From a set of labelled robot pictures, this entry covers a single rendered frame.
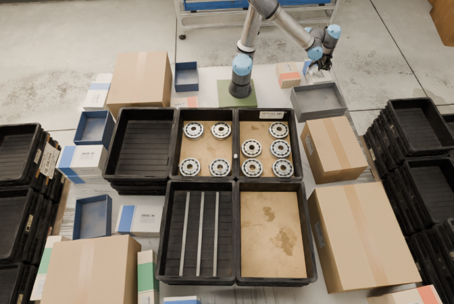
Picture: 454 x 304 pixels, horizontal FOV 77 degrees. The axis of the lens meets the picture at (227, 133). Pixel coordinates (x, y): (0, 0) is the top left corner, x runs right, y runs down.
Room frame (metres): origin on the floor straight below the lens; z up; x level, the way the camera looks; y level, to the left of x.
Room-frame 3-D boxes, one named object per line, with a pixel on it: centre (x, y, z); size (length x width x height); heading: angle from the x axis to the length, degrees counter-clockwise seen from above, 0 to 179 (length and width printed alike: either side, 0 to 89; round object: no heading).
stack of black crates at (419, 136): (1.03, -1.25, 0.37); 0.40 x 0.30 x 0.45; 4
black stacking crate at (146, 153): (0.72, 0.41, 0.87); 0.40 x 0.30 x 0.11; 178
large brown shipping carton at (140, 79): (1.17, 0.50, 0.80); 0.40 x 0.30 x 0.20; 2
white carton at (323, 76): (1.31, -0.58, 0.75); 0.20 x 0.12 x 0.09; 7
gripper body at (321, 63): (1.28, -0.59, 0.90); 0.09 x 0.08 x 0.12; 7
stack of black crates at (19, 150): (0.87, 1.35, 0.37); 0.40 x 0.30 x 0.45; 3
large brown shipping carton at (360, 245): (0.29, -0.55, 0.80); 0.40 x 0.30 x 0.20; 5
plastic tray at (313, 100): (1.08, -0.54, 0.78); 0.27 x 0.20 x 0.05; 98
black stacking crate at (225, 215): (0.31, 0.12, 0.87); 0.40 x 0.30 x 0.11; 178
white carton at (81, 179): (0.66, 0.71, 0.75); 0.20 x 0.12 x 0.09; 92
